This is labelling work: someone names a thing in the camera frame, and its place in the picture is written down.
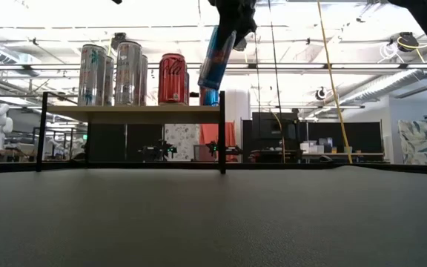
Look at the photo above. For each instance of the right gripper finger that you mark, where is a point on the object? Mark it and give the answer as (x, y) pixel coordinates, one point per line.
(247, 33)
(226, 31)

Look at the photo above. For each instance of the Red Bull sugarfree can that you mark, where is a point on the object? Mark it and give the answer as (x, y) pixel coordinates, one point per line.
(213, 66)

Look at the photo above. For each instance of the dark blue can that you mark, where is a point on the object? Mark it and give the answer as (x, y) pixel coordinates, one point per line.
(210, 97)

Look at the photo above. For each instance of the silver can with red print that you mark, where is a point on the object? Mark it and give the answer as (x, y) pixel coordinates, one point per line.
(109, 81)

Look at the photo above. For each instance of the black background robot arm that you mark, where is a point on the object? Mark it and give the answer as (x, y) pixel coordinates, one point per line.
(232, 150)
(158, 151)

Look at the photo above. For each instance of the small black ceiling reel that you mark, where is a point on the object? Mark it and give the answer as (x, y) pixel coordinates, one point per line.
(321, 93)

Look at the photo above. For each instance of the black background cabinet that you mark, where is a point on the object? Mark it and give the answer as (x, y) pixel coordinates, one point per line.
(269, 130)

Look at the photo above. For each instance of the orange cloth panel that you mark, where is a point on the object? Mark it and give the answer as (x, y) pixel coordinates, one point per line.
(210, 133)

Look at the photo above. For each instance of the white patterned panel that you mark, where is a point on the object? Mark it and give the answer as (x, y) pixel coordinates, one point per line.
(184, 137)

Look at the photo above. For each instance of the white box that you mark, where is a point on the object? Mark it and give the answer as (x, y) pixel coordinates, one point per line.
(310, 148)

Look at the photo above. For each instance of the wooden background desk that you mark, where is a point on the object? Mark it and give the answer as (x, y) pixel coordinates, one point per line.
(365, 153)

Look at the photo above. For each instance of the leaf pattern panel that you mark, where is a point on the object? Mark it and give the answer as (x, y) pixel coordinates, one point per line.
(419, 141)

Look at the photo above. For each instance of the black table mat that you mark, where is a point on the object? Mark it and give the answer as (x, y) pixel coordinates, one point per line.
(87, 222)

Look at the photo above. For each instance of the black aluminium table frame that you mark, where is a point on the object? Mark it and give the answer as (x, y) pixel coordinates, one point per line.
(9, 167)

